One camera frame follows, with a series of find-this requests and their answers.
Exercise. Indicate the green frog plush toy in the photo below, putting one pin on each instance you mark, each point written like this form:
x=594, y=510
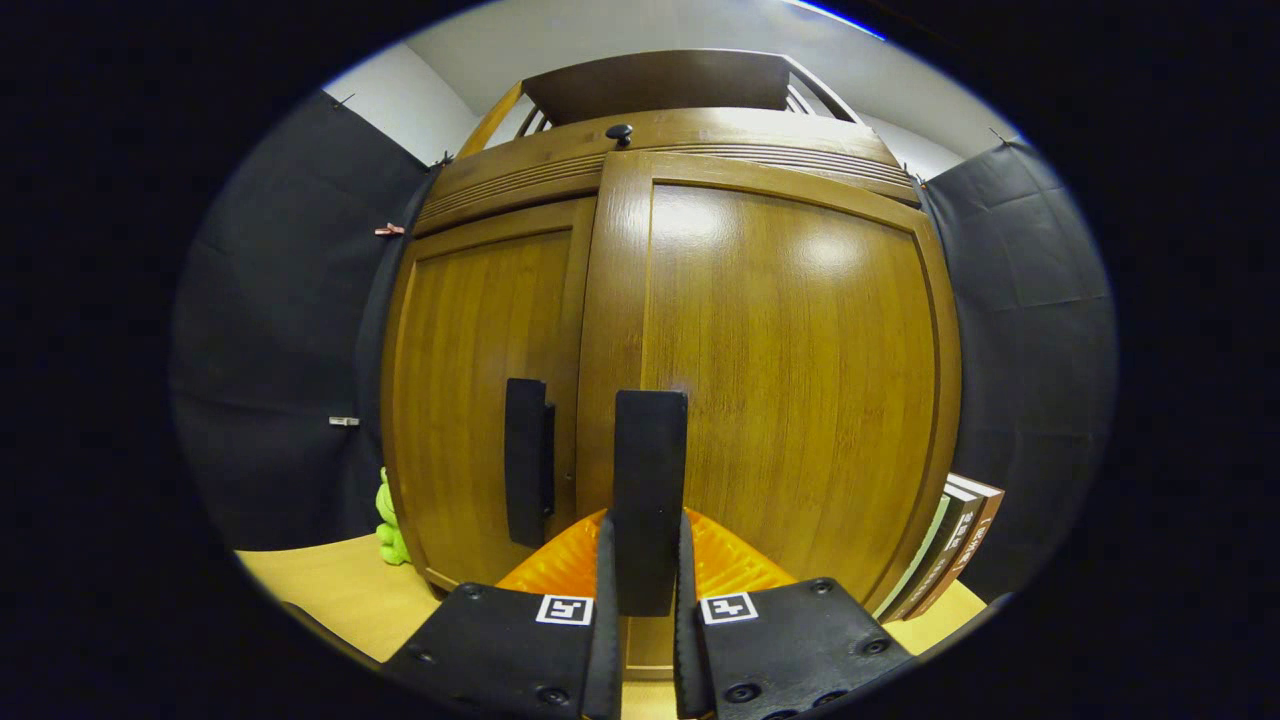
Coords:
x=388, y=520

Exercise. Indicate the pale green standing book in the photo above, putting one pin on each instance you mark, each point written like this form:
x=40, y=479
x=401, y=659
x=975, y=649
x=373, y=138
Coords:
x=915, y=570

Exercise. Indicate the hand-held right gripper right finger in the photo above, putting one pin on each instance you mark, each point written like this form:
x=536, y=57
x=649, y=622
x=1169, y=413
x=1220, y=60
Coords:
x=685, y=660

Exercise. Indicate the black round drawer knob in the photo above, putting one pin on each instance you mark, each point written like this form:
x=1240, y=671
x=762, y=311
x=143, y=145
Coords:
x=619, y=133

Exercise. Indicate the wooden cabinet door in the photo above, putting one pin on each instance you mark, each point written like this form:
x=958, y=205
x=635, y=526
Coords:
x=470, y=400
x=800, y=380

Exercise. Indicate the wooden double-door shoe cabinet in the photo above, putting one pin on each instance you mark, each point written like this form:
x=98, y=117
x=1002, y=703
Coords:
x=700, y=130

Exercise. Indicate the black backdrop cloth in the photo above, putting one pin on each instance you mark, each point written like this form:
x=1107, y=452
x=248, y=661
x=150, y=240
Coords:
x=280, y=350

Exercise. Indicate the brown standing book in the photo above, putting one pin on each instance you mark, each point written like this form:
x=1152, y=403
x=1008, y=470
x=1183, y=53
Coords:
x=980, y=535

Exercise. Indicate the wooden cabinet drawer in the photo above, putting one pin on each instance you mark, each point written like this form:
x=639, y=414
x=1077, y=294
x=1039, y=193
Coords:
x=520, y=175

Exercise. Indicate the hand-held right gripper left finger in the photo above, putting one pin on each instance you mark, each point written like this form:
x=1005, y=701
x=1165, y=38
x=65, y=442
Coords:
x=608, y=660

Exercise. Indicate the grey standing book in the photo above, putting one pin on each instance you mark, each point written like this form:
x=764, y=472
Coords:
x=950, y=545

